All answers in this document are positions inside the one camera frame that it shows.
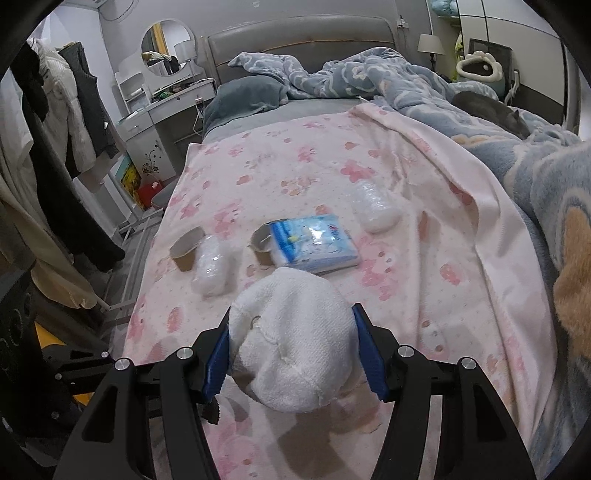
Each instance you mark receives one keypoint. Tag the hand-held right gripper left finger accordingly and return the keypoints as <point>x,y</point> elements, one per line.
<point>216,364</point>

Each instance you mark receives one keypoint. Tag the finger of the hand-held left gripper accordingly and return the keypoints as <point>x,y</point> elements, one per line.
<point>83,369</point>

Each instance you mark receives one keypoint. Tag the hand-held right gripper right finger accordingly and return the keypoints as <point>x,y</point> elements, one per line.
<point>371,360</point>

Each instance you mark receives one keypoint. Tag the white towel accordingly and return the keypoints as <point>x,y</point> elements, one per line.
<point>295,332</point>

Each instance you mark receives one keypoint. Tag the blue tissue pack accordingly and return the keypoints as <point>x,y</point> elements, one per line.
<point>314,244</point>

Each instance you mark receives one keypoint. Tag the yellow container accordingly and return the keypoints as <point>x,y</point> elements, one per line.
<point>51,334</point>

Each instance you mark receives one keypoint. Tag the clear bubble wrap pouch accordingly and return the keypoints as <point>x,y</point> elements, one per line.
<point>211,267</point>
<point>376,210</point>

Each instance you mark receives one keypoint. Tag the cream hanging garment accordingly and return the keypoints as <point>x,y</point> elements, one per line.
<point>27,240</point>

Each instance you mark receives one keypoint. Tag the brown paper cup left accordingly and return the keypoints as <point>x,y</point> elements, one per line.
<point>184,259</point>

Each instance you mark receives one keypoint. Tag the brown paper cup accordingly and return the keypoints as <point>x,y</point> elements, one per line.
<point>184,259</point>
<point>260,253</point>

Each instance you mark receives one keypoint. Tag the brown paper cup centre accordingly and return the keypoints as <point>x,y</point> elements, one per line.
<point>260,253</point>

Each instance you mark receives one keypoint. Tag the white metal rack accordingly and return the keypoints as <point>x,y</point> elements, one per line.
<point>134,258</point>

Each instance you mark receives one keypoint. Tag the long black hanging garment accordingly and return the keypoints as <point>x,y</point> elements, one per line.
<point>69,207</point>

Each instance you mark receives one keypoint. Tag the red container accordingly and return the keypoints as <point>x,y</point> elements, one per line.
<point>150,194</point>

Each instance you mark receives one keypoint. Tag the colourful picture box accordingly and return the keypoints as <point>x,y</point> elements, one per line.
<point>129,180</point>

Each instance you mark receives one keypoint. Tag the pink printed blanket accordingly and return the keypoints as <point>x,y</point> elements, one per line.
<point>300,175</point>

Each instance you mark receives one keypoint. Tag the white hanging coat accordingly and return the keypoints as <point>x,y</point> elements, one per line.
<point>64,106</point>

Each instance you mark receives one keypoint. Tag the dark grey hanging vest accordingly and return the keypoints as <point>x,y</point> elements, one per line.
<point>90,97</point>

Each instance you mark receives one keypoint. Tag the white dressing table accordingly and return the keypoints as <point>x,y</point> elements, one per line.
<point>157,115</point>

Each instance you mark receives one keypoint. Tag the grey pillow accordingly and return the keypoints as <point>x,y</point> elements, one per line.
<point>244,99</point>

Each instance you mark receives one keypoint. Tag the dark grey cat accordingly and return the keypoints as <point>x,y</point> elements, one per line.
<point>489,110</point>

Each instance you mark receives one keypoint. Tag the blue fleece blanket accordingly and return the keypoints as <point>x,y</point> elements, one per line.
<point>415,83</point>

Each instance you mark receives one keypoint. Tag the white and green plush toy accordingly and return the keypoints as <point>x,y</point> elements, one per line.
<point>478,69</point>

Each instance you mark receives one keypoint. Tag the white shade table lamp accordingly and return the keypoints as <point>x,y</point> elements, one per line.
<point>430,45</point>

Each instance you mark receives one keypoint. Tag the grey padded headboard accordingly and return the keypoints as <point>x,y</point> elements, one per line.
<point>300,41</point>

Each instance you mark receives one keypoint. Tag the dark rectangular panel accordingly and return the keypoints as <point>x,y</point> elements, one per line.
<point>503,50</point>

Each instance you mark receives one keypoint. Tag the white wardrobe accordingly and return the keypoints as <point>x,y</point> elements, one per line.
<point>521,27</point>

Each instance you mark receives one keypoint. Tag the round wall mirror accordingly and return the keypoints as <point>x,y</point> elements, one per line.
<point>166,46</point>

